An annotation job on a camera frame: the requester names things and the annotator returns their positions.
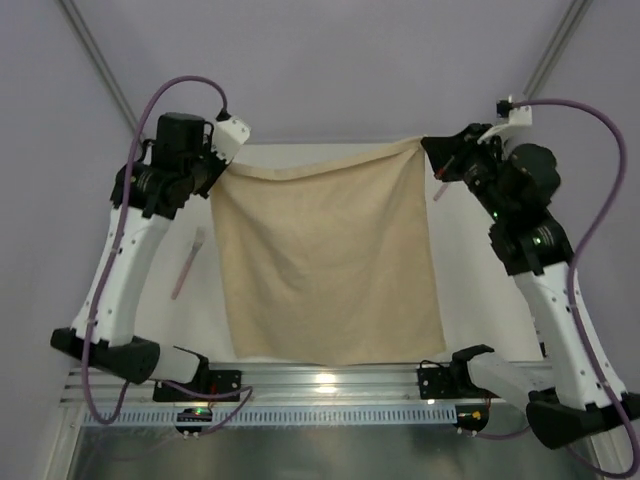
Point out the knife with pink handle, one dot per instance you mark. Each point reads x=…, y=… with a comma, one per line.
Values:
x=444, y=182

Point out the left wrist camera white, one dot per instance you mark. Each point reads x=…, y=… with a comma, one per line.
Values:
x=228, y=137

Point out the aluminium front rail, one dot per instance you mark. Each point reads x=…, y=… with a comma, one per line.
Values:
x=282, y=383

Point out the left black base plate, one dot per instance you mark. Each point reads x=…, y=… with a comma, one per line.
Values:
x=211, y=386

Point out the slotted cable duct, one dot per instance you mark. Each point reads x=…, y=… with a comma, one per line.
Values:
x=321, y=415

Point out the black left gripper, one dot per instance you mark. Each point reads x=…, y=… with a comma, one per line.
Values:
x=211, y=173

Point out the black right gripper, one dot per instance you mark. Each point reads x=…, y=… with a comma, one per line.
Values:
x=451, y=154

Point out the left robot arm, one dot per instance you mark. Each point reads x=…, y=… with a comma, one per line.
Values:
x=186, y=157

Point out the right black controller board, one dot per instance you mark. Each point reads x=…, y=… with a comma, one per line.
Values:
x=471, y=417

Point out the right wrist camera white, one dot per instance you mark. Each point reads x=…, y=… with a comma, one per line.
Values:
x=511, y=120

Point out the right aluminium frame post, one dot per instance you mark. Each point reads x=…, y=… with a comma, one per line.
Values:
x=555, y=47

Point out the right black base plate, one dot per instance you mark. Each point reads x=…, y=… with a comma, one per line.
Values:
x=437, y=381

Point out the black controller board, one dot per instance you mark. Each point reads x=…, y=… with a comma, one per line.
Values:
x=471, y=417
x=193, y=421

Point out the fork with pink handle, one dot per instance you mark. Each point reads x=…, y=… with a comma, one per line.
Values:
x=199, y=238

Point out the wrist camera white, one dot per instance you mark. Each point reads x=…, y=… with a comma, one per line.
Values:
x=511, y=120
x=228, y=137

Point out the left aluminium frame post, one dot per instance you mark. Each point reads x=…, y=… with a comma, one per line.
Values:
x=85, y=38

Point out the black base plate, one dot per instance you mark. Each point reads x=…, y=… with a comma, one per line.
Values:
x=437, y=381
x=211, y=386

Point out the beige cloth napkin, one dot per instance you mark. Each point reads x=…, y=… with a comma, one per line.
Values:
x=330, y=263

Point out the left black controller board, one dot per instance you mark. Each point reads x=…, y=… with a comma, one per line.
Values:
x=193, y=421

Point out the aluminium frame post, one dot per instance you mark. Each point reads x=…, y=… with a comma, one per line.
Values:
x=85, y=38
x=555, y=47

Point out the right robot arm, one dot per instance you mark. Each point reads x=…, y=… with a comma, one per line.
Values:
x=516, y=189

